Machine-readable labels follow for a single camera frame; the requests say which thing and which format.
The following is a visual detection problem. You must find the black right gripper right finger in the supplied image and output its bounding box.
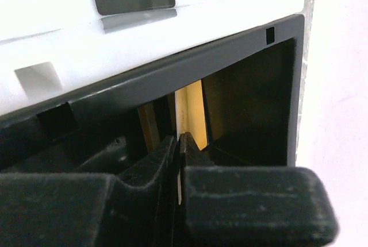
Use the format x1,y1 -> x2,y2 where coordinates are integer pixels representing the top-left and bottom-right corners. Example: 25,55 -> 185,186
179,132 -> 339,246

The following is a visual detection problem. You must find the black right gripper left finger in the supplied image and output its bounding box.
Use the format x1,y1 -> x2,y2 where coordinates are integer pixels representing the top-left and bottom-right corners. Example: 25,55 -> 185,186
1,136 -> 177,246

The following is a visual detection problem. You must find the gold card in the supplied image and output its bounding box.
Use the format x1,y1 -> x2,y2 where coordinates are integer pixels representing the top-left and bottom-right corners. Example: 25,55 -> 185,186
175,88 -> 187,205
137,80 -> 208,155

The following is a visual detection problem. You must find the gold card in bin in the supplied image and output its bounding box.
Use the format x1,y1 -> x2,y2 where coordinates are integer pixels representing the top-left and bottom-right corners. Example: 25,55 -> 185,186
137,80 -> 208,155

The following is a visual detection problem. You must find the black right tray bin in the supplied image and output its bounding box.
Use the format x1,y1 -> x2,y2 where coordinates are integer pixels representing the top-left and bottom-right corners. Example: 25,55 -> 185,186
1,14 -> 305,173

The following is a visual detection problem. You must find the white middle tray bin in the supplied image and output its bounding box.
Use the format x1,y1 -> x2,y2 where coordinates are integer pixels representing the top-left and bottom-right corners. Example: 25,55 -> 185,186
1,0 -> 304,114

